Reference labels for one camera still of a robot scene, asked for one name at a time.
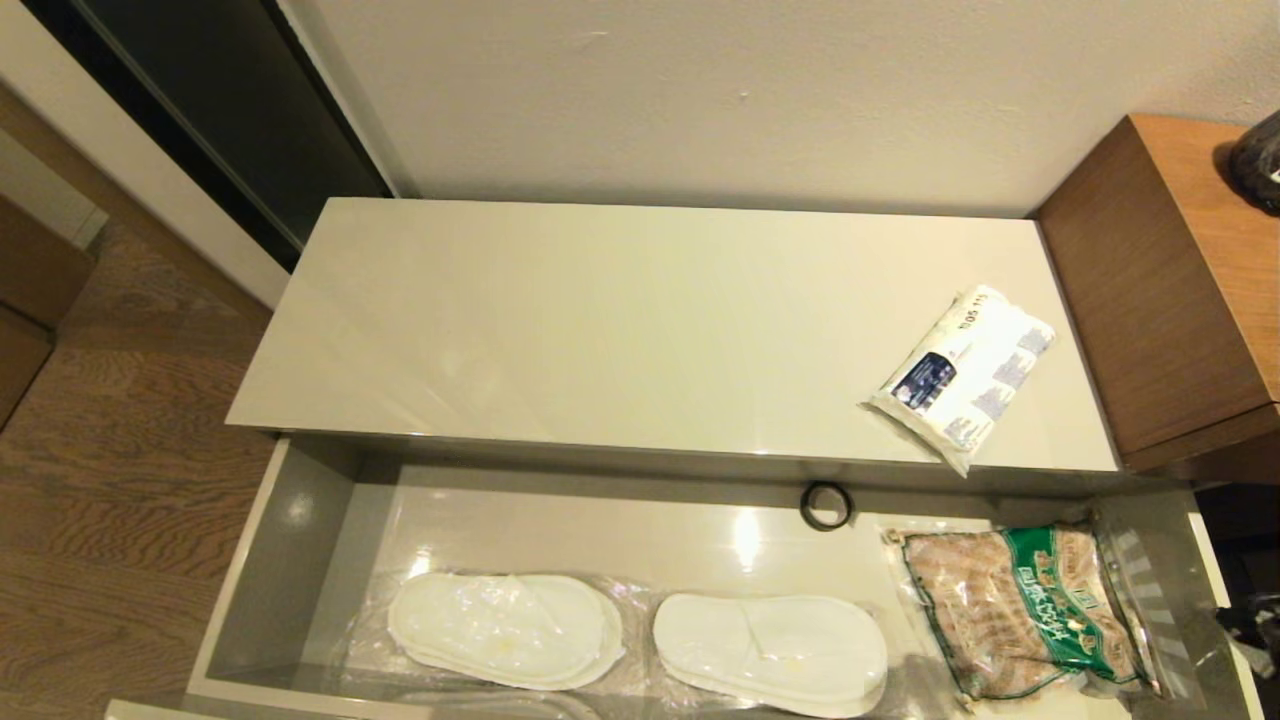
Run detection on white slippers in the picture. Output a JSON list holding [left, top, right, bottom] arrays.
[[645, 590, 896, 720], [345, 565, 653, 698]]

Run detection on floral tissue pack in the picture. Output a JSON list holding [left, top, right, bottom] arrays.
[[860, 285, 1058, 478]]

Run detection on glossy white drawer cabinet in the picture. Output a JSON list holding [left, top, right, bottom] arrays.
[[225, 198, 1121, 493]]

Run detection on black tape roll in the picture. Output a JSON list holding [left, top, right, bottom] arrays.
[[800, 482, 854, 532]]

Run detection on green snack bag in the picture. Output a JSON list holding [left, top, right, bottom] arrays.
[[880, 518, 1167, 703]]

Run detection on dark sliding door panel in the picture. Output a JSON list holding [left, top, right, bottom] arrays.
[[20, 0, 397, 277]]

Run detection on brown wooden side cabinet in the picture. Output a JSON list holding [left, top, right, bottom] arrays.
[[1035, 115, 1280, 477]]

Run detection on brown wooden furniture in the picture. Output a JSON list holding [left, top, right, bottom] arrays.
[[0, 130, 109, 433]]

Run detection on dark round object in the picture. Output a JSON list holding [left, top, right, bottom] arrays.
[[1228, 108, 1280, 217]]

